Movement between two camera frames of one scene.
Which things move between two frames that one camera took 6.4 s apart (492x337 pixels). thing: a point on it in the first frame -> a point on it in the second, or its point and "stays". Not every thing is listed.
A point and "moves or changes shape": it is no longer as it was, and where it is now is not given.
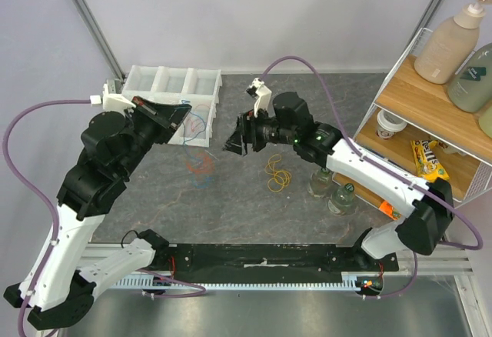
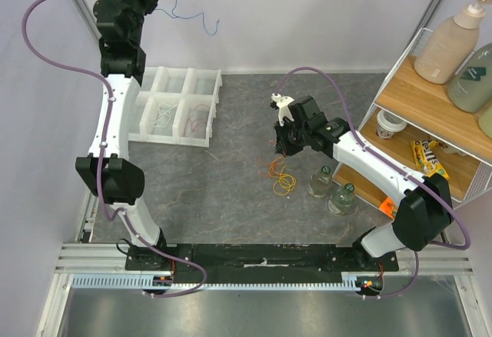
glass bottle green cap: [320, 182] stays
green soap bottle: [471, 88] stays
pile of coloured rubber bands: [281, 178] moves or changes shape
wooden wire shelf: [414, 124] stays
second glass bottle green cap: [341, 201] stays
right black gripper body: [250, 132] -> [287, 137]
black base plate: [271, 259] stays
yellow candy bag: [426, 155] stays
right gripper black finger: [238, 141] -> [280, 141]
